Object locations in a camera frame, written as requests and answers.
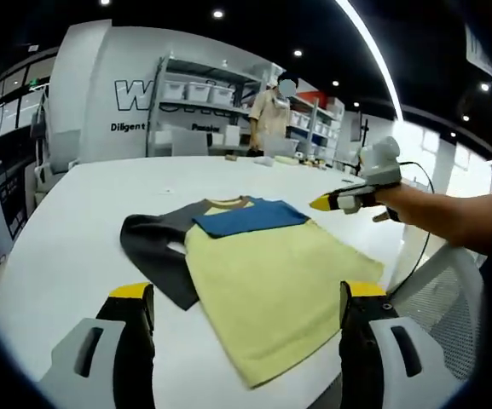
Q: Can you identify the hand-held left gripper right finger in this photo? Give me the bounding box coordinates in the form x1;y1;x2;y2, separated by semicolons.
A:
338;279;458;409

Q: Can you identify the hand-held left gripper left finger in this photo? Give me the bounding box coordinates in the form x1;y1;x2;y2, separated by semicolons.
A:
36;281;157;409

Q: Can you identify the yellow colour-block garment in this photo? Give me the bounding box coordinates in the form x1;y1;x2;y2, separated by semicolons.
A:
119;194;386;389

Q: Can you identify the black tripod with panel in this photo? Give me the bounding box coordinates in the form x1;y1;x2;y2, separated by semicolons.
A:
351;111;373;148

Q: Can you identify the white mesh office chair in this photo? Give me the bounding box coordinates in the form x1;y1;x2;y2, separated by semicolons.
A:
386;245;484;382

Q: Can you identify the white linear ceiling light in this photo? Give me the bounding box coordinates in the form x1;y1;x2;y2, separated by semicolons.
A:
334;0;404;123

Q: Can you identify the white box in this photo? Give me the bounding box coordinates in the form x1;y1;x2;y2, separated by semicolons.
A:
223;124;241;147

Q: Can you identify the white storage bin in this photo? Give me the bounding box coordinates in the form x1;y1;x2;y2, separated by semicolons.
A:
185;82;211;103
209;84;235;106
163;80;187;101

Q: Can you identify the grey metal shelf rack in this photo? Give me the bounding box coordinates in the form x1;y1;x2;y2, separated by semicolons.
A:
145;50;272;157

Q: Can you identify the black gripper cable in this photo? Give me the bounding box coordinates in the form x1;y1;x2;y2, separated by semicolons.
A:
388;160;435;296

